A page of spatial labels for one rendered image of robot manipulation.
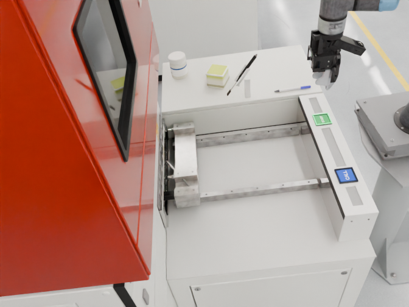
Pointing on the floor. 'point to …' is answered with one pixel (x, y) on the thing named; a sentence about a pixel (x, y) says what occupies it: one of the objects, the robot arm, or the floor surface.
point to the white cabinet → (277, 284)
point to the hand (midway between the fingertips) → (329, 86)
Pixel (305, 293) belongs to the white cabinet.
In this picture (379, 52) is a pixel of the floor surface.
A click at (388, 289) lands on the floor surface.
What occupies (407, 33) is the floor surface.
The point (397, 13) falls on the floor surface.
